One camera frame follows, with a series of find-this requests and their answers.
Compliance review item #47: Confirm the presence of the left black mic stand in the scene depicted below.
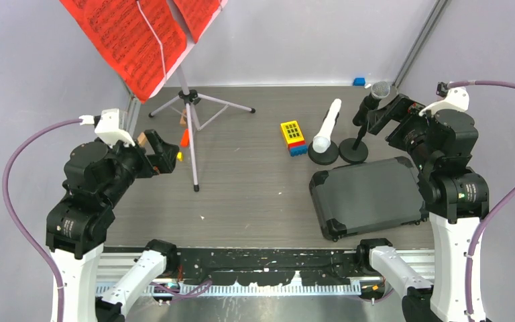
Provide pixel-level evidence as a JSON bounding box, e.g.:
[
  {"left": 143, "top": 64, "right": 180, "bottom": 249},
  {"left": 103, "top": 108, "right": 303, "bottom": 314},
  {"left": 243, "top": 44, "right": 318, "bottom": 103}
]
[{"left": 308, "top": 140, "right": 339, "bottom": 165}]

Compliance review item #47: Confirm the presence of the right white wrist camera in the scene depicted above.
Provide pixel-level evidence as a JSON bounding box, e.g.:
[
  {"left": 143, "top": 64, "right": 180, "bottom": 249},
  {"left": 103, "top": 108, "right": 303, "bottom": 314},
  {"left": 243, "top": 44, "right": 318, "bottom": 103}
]
[{"left": 418, "top": 82, "right": 469, "bottom": 117}]

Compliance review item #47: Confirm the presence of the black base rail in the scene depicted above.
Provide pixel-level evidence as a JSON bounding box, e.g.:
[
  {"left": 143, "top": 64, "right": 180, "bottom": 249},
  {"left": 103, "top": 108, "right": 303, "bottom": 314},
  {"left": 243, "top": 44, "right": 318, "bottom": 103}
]
[{"left": 102, "top": 246, "right": 436, "bottom": 298}]

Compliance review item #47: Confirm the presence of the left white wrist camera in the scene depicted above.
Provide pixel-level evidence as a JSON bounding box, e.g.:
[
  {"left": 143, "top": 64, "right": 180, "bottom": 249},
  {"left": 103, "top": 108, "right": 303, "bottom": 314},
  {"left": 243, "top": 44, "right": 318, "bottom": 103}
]
[{"left": 79, "top": 109, "right": 135, "bottom": 148}]

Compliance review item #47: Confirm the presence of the small blue block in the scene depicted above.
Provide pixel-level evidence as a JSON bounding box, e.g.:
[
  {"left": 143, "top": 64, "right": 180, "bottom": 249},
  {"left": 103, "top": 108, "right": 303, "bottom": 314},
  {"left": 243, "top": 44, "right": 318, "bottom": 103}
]
[{"left": 352, "top": 77, "right": 366, "bottom": 87}]

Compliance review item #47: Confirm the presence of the white music stand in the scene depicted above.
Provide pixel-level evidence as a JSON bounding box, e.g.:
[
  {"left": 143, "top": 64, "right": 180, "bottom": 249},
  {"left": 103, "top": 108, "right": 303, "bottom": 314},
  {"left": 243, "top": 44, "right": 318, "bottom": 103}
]
[{"left": 120, "top": 1, "right": 255, "bottom": 191}]

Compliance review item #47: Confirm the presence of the black silver microphone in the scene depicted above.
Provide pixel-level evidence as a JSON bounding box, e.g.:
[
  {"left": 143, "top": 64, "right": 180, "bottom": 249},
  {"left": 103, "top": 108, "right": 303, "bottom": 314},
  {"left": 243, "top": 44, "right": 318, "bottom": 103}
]
[{"left": 352, "top": 81, "right": 392, "bottom": 127}]

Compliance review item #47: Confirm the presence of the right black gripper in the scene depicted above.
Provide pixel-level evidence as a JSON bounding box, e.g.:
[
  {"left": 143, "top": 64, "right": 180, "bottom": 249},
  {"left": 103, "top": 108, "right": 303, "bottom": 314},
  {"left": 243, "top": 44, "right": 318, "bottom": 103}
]
[{"left": 367, "top": 91, "right": 435, "bottom": 170}]

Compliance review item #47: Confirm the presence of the black carrying case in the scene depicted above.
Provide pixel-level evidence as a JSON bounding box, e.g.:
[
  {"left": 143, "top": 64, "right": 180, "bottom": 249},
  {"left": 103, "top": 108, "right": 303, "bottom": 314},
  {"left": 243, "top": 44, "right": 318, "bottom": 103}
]
[{"left": 308, "top": 156, "right": 428, "bottom": 242}]

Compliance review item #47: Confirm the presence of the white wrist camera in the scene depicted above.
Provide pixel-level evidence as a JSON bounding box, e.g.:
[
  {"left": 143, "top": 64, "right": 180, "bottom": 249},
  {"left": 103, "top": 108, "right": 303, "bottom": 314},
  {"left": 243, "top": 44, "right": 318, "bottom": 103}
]
[
  {"left": 418, "top": 82, "right": 469, "bottom": 117},
  {"left": 79, "top": 109, "right": 135, "bottom": 148}
]

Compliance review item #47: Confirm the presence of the yellow red blue toy block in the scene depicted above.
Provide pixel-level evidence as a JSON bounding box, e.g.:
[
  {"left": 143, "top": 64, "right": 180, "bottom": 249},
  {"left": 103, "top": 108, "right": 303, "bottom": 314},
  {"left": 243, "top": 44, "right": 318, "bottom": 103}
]
[{"left": 280, "top": 120, "right": 308, "bottom": 157}]

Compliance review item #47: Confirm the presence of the white toy microphone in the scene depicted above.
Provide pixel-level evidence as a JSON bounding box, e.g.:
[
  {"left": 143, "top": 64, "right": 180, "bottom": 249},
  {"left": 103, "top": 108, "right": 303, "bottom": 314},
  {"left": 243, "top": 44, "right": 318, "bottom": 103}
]
[{"left": 312, "top": 99, "right": 342, "bottom": 154}]

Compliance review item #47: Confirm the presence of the right black mic stand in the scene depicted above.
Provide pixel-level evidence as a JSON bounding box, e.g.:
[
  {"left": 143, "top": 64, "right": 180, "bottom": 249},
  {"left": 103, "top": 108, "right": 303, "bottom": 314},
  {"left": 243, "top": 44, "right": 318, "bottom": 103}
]
[{"left": 339, "top": 121, "right": 369, "bottom": 164}]

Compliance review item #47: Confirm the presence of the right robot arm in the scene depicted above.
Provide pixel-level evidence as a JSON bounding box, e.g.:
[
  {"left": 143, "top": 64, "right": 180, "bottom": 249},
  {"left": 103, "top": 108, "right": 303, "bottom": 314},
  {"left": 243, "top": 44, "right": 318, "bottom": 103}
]
[{"left": 353, "top": 87, "right": 490, "bottom": 321}]

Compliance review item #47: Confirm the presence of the tan wooden block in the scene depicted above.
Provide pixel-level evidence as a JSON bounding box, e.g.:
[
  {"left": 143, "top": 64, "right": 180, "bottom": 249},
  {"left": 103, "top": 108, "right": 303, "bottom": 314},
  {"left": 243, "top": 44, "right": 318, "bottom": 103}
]
[{"left": 137, "top": 132, "right": 148, "bottom": 147}]

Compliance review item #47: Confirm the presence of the tan arch block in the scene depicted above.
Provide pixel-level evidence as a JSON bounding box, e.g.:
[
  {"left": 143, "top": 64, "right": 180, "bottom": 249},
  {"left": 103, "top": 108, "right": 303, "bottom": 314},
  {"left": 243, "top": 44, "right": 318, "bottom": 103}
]
[{"left": 179, "top": 109, "right": 188, "bottom": 128}]

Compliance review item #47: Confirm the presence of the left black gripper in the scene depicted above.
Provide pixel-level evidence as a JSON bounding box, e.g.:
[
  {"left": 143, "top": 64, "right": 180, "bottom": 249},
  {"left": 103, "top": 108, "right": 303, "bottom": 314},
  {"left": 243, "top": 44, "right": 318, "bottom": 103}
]
[{"left": 103, "top": 126, "right": 179, "bottom": 204}]

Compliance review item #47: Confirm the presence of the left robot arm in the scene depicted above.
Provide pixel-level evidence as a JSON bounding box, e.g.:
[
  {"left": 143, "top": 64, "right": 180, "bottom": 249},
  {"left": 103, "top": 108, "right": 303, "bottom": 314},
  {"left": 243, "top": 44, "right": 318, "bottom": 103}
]
[{"left": 46, "top": 129, "right": 180, "bottom": 321}]

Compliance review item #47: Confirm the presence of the red sheet music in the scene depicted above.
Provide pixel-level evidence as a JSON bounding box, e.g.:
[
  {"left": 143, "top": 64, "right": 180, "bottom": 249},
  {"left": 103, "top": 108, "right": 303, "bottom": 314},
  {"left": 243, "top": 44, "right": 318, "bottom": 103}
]
[
  {"left": 62, "top": 0, "right": 187, "bottom": 102},
  {"left": 173, "top": 0, "right": 222, "bottom": 43}
]

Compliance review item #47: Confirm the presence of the orange wooden block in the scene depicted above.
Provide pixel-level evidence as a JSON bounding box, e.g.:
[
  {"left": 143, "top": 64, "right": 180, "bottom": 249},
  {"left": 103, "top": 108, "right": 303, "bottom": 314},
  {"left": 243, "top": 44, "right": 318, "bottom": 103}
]
[{"left": 180, "top": 129, "right": 190, "bottom": 148}]

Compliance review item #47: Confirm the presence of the black mic stand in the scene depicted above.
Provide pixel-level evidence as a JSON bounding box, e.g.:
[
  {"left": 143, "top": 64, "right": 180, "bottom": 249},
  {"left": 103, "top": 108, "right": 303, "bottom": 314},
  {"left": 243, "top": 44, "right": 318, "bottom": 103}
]
[
  {"left": 308, "top": 140, "right": 339, "bottom": 165},
  {"left": 339, "top": 121, "right": 369, "bottom": 164}
]

